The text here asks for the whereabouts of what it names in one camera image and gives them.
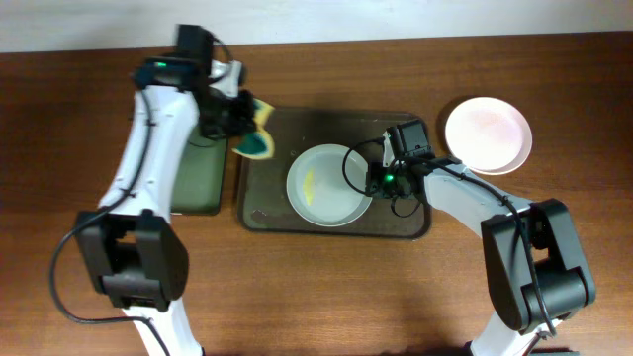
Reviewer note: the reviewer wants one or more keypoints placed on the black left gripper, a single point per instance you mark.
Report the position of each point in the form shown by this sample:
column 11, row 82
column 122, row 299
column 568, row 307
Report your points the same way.
column 243, row 125

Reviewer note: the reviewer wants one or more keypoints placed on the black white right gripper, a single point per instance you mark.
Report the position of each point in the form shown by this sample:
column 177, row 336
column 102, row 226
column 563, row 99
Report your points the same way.
column 375, row 187

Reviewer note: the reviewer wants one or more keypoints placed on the yellow green sponge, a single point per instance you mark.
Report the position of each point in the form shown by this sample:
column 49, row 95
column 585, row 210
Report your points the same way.
column 260, row 144

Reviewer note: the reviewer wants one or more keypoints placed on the white plate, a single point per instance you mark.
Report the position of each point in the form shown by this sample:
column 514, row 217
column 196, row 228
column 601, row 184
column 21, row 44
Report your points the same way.
column 317, row 189
column 489, row 135

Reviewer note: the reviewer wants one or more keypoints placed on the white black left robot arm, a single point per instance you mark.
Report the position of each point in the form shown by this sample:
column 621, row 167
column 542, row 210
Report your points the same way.
column 130, row 250

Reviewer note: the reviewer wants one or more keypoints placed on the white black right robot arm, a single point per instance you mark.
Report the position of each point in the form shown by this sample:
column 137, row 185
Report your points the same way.
column 537, row 272

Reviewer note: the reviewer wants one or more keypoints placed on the black water basin tray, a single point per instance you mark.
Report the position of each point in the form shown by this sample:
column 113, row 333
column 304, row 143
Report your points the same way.
column 199, row 182

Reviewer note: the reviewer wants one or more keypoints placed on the dark brown serving tray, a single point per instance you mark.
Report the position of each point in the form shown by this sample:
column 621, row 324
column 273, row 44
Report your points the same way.
column 262, row 201

